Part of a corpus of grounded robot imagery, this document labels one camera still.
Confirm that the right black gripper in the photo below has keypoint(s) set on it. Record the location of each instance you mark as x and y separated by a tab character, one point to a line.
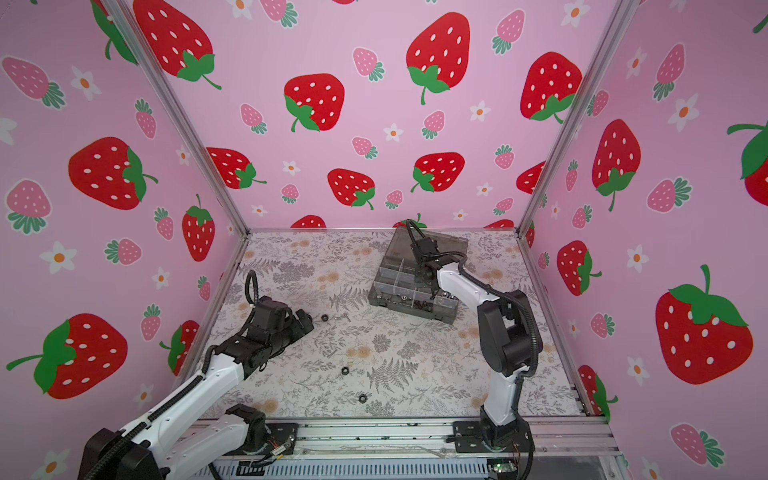
424	248

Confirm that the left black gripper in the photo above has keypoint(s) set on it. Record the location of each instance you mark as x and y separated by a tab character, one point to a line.
297	330

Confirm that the grey plastic compartment box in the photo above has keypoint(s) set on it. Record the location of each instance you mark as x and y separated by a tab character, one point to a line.
400	285

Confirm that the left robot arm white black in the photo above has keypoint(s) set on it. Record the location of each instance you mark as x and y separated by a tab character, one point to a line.
158	445

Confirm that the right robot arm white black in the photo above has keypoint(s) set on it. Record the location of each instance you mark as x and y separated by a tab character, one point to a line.
509	336

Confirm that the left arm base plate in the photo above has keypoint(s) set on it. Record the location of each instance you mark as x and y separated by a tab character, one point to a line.
272	436

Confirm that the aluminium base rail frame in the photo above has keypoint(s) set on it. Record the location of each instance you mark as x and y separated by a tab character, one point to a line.
423	448

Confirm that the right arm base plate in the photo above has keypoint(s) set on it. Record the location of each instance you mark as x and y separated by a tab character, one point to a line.
485	437

